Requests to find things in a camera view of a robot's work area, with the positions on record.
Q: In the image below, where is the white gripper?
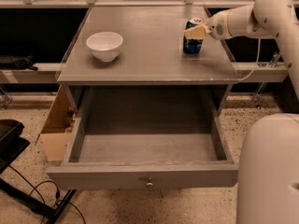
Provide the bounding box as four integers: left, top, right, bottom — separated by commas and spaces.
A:
184, 10, 232, 40

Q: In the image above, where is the blue pepsi can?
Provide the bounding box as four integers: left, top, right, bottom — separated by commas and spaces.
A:
183, 18, 203, 54

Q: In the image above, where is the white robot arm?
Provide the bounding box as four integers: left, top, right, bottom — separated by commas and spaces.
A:
184, 0, 299, 224

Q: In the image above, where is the grey open top drawer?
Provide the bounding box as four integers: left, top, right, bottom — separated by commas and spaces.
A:
47, 86, 238, 189

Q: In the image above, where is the round metal drawer knob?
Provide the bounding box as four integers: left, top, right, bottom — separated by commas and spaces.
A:
145, 178, 154, 189

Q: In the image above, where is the grey wooden cabinet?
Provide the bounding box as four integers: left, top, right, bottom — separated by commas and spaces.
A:
58, 6, 237, 109

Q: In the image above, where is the white ceramic bowl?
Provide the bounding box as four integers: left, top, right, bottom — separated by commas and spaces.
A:
86, 32, 123, 62

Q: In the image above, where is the brown cardboard box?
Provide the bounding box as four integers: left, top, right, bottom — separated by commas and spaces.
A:
40, 87, 76, 161

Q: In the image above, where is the white hanging cable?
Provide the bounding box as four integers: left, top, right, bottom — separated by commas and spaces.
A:
237, 38, 262, 82

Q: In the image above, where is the grey metal rail frame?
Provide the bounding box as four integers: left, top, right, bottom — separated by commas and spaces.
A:
1, 0, 298, 103

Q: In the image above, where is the black cloth on rail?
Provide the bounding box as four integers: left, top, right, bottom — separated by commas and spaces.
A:
0, 55, 38, 71

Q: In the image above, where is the black floor cable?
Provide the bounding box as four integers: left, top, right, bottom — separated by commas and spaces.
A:
8, 164, 87, 224

